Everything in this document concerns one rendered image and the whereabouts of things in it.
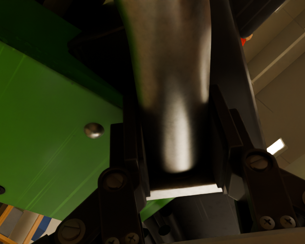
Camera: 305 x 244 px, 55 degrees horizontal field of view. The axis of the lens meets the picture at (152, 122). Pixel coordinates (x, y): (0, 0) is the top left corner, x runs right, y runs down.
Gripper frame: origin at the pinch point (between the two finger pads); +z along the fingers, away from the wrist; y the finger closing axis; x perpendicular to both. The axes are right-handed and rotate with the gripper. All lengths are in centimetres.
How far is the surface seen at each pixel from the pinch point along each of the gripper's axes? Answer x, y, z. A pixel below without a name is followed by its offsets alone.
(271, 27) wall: -424, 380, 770
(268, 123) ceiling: -449, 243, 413
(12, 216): -472, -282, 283
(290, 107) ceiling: -411, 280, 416
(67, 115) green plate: -0.1, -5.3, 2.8
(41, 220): -509, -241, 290
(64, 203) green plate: -7.6, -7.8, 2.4
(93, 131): -1.0, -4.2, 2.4
